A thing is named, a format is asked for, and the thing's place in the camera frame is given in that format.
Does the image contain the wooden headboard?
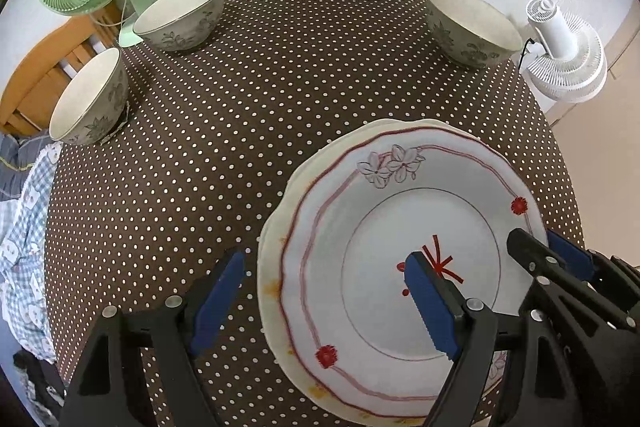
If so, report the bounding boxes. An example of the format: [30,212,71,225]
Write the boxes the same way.
[0,2,126,135]

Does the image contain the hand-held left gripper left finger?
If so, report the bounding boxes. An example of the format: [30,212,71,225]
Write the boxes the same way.
[59,249,246,427]

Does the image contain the grey striped cloth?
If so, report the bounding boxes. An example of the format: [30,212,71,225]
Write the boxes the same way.
[0,134,51,202]

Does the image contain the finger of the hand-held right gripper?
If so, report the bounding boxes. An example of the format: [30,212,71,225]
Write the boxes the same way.
[506,228,571,288]
[546,232,598,283]

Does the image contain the blue checkered blanket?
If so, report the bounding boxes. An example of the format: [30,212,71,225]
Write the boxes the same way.
[0,142,63,363]

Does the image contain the white fan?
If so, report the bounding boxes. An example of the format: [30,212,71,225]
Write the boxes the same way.
[520,0,608,104]

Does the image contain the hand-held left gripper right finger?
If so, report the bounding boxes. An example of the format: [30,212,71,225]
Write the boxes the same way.
[404,251,571,427]

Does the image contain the white fan cord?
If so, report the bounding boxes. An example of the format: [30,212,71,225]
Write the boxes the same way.
[90,0,138,30]

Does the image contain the white plate with red flowers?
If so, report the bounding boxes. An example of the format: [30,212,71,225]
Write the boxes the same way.
[280,127,548,413]

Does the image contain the grey floral ceramic bowl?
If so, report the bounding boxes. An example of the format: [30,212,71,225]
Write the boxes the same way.
[49,48,130,146]
[425,0,524,68]
[132,0,226,52]

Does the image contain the round yellow floral plate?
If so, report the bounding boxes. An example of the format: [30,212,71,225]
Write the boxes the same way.
[256,127,501,425]

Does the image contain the black fan cable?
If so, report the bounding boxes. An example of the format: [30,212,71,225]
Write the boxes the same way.
[517,38,536,70]

